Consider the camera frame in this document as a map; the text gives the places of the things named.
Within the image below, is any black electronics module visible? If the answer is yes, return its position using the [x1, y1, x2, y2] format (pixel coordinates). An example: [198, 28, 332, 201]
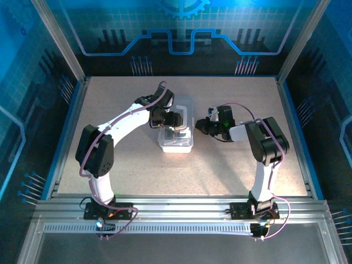
[95, 217, 116, 239]
[250, 222, 272, 239]

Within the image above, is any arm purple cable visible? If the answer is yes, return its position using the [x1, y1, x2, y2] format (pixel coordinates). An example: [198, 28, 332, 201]
[79, 80, 169, 240]
[210, 102, 291, 242]

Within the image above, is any slotted grey cable duct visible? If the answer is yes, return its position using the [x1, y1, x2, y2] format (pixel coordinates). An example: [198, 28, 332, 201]
[43, 223, 254, 235]

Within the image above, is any right black electronics module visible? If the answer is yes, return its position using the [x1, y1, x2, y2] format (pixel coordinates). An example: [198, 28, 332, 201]
[250, 222, 272, 239]

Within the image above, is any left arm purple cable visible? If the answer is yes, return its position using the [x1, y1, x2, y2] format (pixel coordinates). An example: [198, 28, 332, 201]
[79, 80, 169, 240]

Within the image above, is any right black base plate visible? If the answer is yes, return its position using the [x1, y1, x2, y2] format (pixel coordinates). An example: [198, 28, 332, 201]
[229, 202, 280, 221]

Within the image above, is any aluminium blue side rail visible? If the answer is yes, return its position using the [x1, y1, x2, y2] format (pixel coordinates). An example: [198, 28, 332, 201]
[276, 76, 325, 200]
[41, 76, 91, 200]

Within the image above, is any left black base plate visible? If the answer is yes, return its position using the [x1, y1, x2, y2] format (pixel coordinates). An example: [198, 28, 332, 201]
[84, 202, 134, 221]

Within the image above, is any aluminium frame post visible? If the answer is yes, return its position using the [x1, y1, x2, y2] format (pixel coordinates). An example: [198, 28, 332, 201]
[30, 0, 86, 83]
[277, 0, 331, 83]

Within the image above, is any clear plastic tool box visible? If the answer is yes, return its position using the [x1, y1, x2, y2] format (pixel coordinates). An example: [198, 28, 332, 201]
[157, 95, 195, 154]

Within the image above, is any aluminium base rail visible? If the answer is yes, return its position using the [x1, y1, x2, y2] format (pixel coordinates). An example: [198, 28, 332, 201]
[34, 194, 332, 224]

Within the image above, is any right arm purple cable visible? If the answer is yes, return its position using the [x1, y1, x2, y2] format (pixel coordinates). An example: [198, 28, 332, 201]
[210, 102, 291, 242]

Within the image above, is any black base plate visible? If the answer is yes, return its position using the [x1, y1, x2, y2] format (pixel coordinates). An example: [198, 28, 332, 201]
[84, 202, 134, 221]
[229, 202, 280, 221]

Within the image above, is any left black electronics module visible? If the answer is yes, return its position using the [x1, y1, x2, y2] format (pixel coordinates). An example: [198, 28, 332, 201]
[95, 217, 116, 239]

